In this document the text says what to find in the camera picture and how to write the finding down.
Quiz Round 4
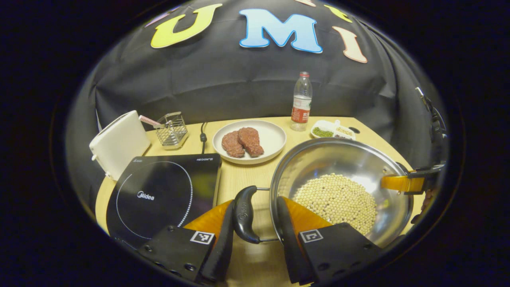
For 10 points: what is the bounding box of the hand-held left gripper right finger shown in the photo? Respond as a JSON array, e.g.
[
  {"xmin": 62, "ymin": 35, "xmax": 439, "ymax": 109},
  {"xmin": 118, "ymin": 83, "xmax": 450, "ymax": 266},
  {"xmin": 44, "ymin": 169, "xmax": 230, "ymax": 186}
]
[{"xmin": 276, "ymin": 196, "xmax": 383, "ymax": 285}]

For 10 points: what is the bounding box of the black power cable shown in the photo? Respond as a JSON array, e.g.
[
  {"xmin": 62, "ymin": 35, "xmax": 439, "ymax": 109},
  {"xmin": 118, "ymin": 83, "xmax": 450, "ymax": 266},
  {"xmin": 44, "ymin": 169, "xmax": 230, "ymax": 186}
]
[{"xmin": 199, "ymin": 122, "xmax": 208, "ymax": 155}]

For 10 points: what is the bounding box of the white toaster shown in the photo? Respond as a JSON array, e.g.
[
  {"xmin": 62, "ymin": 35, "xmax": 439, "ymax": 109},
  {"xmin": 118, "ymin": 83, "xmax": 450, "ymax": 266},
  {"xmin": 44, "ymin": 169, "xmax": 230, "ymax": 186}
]
[{"xmin": 89, "ymin": 110, "xmax": 151, "ymax": 181}]

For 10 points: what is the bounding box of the pink striped utensil handle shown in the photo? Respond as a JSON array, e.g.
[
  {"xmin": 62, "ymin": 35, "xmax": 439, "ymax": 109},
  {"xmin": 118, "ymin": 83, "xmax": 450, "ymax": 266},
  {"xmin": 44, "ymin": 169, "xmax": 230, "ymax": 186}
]
[{"xmin": 139, "ymin": 115, "xmax": 162, "ymax": 129}]

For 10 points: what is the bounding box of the white divided dish of beans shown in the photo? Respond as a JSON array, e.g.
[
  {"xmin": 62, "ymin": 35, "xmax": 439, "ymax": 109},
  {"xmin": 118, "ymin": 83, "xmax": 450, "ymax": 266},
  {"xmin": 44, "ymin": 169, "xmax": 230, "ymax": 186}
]
[{"xmin": 310, "ymin": 120, "xmax": 356, "ymax": 141}]

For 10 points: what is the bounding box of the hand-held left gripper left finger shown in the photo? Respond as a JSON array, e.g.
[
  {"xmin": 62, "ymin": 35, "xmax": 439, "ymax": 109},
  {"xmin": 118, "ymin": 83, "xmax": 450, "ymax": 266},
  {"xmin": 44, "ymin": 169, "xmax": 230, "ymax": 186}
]
[{"xmin": 137, "ymin": 199, "xmax": 235, "ymax": 284}]

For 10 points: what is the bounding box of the clear bottle with red label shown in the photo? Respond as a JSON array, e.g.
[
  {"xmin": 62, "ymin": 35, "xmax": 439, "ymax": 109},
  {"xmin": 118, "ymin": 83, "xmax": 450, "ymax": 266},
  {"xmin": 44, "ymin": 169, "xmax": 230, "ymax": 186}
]
[{"xmin": 290, "ymin": 71, "xmax": 313, "ymax": 132}]

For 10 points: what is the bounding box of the black backdrop cloth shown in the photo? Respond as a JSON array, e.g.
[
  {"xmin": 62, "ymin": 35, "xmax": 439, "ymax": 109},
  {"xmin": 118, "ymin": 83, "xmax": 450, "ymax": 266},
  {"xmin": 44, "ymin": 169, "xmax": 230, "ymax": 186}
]
[{"xmin": 64, "ymin": 0, "xmax": 451, "ymax": 208}]

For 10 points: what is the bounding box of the wire utensil holder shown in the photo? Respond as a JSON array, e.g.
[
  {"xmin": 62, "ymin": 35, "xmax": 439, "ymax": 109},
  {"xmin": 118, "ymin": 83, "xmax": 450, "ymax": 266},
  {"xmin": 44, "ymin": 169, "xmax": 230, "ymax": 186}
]
[{"xmin": 155, "ymin": 112, "xmax": 188, "ymax": 150}]

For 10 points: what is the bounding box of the white round plate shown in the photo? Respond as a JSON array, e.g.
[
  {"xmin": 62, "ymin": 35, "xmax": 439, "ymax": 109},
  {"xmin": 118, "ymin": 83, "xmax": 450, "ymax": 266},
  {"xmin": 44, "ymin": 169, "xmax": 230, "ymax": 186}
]
[{"xmin": 212, "ymin": 120, "xmax": 287, "ymax": 165}]

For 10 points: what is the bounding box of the black induction cooktop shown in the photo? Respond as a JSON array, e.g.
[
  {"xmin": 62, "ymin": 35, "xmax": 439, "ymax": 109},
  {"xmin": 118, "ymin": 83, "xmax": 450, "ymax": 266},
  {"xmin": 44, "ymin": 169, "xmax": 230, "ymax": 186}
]
[{"xmin": 106, "ymin": 153, "xmax": 222, "ymax": 250}]

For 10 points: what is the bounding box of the steel pot with soybeans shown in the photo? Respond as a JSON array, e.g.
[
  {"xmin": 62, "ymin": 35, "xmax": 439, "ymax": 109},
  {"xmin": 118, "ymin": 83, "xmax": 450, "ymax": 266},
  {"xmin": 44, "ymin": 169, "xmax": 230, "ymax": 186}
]
[{"xmin": 233, "ymin": 138, "xmax": 415, "ymax": 250}]

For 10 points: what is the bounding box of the brown meat patty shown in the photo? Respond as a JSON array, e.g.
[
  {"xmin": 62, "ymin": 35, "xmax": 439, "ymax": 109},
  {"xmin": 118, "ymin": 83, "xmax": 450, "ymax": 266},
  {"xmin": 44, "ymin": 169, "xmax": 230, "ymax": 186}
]
[
  {"xmin": 222, "ymin": 131, "xmax": 245, "ymax": 158},
  {"xmin": 238, "ymin": 127, "xmax": 265, "ymax": 157}
]

